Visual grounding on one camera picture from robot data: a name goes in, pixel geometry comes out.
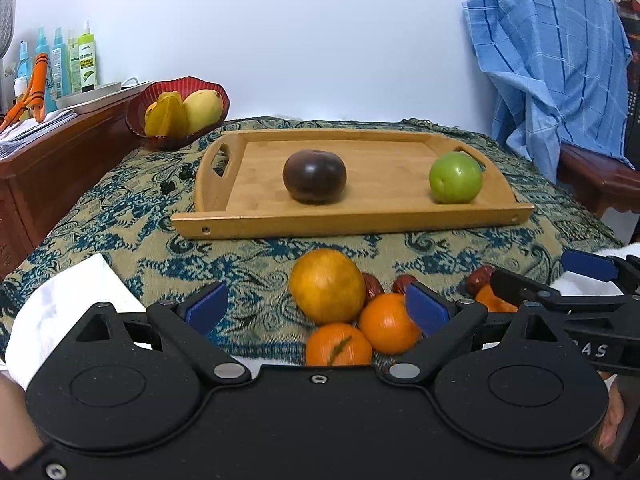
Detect metal tray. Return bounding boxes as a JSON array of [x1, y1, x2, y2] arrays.
[[55, 78, 150, 115]]

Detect mandarin with stem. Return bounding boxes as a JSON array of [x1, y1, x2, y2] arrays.
[[305, 323, 373, 366]]

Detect wooden serving tray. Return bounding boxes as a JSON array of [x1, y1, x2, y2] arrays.
[[171, 129, 534, 240]]

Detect papers on cabinet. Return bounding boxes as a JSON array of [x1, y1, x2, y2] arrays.
[[0, 110, 77, 160]]

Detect left hand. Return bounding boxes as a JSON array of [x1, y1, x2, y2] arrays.
[[0, 375, 42, 470]]

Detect right hand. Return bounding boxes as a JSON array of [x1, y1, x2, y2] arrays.
[[598, 372, 625, 450]]

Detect dark purple plum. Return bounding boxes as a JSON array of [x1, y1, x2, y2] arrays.
[[282, 150, 347, 204]]

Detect white towel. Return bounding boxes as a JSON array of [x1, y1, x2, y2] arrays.
[[4, 254, 145, 388]]

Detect teal spray bottle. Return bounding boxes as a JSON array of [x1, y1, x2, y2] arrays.
[[50, 27, 70, 99], [34, 27, 56, 114]]

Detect dark wooden cabinet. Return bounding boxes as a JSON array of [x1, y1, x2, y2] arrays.
[[1, 88, 142, 276]]

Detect green spray bottle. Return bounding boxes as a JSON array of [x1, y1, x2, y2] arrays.
[[78, 20, 98, 92]]

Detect large orange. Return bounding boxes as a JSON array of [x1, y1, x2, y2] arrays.
[[288, 248, 366, 325]]

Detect orange scissors tool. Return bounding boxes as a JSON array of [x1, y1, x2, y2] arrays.
[[0, 73, 47, 132]]

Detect small mandarin orange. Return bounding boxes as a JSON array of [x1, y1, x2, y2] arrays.
[[475, 284, 518, 313]]

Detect green apple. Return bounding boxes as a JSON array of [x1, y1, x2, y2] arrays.
[[428, 151, 483, 204]]

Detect red jujube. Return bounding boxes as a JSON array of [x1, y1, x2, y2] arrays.
[[362, 272, 385, 306], [392, 274, 416, 295], [464, 266, 495, 297]]

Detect red fruit bowl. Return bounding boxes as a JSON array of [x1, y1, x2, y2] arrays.
[[126, 76, 230, 151]]

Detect yellow starfruit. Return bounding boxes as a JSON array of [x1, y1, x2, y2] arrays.
[[144, 91, 188, 139]]

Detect wooden chair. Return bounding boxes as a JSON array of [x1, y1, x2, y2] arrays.
[[558, 144, 639, 219]]

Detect blue checked cloth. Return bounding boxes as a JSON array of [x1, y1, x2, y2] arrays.
[[463, 0, 632, 181]]

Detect patterned teal beige tablecloth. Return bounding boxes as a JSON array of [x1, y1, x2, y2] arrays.
[[1, 128, 620, 362]]

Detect yellow mango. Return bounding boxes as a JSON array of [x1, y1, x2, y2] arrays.
[[183, 89, 224, 136]]

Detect mandarin orange middle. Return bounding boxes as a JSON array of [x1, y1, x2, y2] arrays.
[[358, 292, 422, 356]]

